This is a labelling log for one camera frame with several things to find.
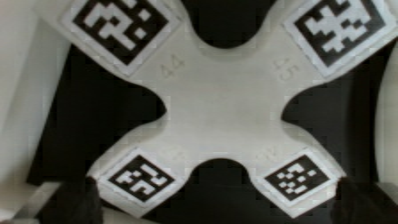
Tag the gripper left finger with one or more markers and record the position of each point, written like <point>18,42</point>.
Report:
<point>64,203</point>

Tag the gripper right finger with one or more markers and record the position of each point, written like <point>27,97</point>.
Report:
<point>363,205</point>

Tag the white cross-shaped table base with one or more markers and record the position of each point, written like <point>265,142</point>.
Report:
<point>226,88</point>

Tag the white left fence bar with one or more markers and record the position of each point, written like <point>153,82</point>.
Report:
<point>32,57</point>

